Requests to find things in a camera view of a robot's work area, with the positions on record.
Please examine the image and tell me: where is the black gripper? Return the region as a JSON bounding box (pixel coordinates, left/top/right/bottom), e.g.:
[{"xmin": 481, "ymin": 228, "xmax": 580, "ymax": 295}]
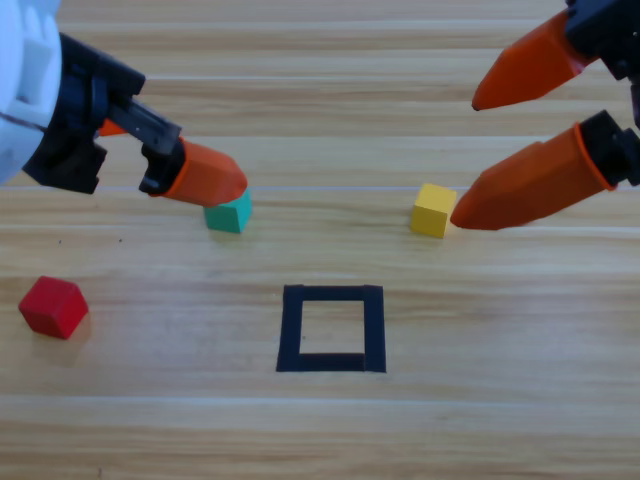
[
  {"xmin": 21, "ymin": 32, "xmax": 250, "ymax": 209},
  {"xmin": 449, "ymin": 0, "xmax": 640, "ymax": 232}
]

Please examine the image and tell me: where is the green wooden cube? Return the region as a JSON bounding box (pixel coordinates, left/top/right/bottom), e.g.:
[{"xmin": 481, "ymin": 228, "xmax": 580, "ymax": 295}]
[{"xmin": 203, "ymin": 188, "xmax": 254, "ymax": 235}]

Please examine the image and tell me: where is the yellow wooden cube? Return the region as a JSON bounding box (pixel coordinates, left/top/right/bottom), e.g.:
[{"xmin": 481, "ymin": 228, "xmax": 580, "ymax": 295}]
[{"xmin": 410, "ymin": 182, "xmax": 458, "ymax": 240}]

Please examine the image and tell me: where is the red wooden cube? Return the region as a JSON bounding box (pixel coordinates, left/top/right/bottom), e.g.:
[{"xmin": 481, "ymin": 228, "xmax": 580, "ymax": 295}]
[{"xmin": 18, "ymin": 275, "xmax": 90, "ymax": 341}]

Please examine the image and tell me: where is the black tape square outline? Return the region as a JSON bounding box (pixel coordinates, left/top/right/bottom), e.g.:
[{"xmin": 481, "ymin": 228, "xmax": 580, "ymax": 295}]
[{"xmin": 275, "ymin": 284, "xmax": 388, "ymax": 374}]

